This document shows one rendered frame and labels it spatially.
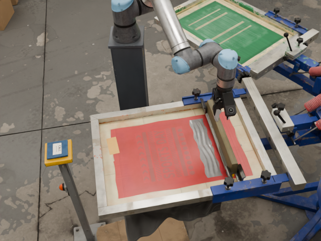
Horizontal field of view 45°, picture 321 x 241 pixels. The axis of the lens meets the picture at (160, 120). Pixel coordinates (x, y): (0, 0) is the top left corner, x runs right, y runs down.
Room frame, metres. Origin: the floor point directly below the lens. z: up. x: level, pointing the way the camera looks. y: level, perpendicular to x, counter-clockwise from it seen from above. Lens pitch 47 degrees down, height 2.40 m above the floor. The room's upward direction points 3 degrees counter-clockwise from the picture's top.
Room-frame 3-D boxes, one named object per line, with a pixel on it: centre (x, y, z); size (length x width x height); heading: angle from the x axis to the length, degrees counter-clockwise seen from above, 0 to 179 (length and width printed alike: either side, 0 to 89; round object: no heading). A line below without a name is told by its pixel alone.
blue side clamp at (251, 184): (0.90, -0.35, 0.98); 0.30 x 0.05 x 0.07; 98
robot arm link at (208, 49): (1.28, -0.22, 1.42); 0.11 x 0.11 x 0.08; 27
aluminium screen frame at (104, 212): (1.14, -0.07, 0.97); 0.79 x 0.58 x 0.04; 98
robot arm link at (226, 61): (1.20, -0.28, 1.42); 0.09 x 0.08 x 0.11; 27
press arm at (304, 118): (1.22, -0.63, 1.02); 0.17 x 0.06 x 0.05; 98
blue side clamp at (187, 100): (1.45, -0.27, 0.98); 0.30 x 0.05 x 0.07; 98
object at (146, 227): (0.93, -0.05, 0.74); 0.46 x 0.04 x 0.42; 98
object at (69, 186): (1.18, 0.50, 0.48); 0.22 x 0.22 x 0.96; 8
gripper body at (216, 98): (1.20, -0.28, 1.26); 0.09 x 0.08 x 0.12; 10
